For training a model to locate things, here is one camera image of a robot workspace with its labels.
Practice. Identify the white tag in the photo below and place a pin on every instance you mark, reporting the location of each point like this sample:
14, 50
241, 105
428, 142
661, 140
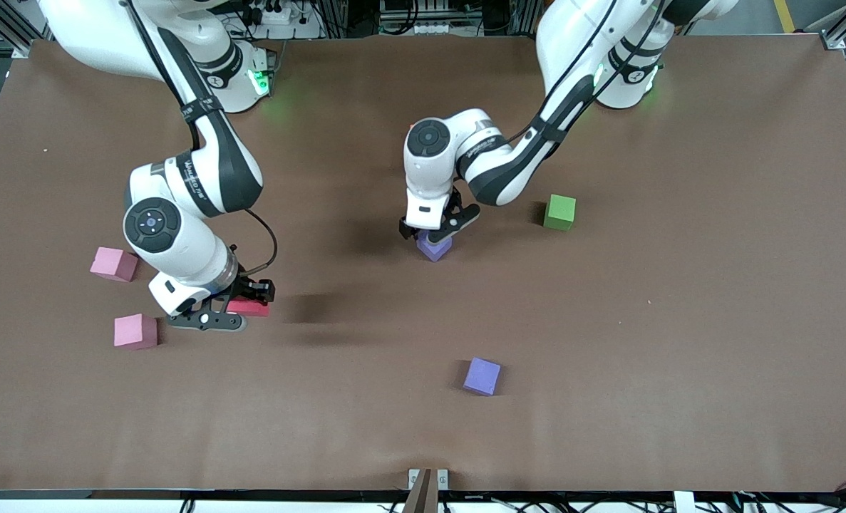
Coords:
684, 502

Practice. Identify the white power strip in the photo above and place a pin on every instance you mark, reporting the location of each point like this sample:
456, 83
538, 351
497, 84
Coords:
276, 14

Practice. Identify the red foam block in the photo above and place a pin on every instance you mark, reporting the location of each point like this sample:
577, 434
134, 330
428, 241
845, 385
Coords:
251, 309

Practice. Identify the light pink foam block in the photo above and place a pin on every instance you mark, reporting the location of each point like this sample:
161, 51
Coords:
135, 331
114, 264

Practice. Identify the brown table cover mat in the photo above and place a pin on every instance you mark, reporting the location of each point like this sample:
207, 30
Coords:
608, 320

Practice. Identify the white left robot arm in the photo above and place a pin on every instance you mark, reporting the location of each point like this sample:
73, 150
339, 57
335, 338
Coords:
501, 171

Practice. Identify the purple foam block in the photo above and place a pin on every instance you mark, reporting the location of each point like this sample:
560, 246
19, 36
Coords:
435, 249
482, 376

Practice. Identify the green foam block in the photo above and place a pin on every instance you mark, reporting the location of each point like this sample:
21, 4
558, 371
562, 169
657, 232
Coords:
559, 212

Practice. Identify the metal clamp bracket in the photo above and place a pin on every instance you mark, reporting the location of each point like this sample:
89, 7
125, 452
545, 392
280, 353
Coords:
413, 477

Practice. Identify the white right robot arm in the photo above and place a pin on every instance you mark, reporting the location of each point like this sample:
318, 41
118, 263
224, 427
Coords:
180, 235

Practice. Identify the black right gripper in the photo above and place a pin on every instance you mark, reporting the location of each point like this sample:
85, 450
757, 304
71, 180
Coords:
249, 290

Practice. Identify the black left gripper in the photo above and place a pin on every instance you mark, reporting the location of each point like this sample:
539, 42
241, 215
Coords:
410, 231

